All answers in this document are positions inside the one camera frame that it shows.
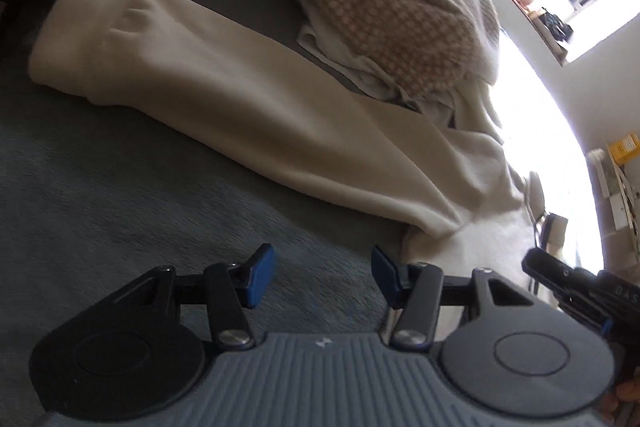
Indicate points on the person's right hand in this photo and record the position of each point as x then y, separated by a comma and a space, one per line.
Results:
625, 402

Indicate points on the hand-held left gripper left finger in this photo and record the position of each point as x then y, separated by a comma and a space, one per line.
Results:
260, 277

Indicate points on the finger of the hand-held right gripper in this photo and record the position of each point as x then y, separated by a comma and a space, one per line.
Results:
565, 287

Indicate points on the cream fleece garment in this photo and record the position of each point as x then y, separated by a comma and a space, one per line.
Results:
475, 112

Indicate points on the black sandals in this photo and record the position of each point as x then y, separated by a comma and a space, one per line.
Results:
555, 24

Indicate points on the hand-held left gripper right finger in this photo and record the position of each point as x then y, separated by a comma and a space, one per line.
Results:
385, 277

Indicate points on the white thin cloth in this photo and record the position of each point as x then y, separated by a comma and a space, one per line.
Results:
345, 57

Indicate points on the beige hoodie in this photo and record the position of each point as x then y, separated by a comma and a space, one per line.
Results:
250, 107

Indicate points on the yellow box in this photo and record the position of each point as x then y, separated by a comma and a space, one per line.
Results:
625, 149

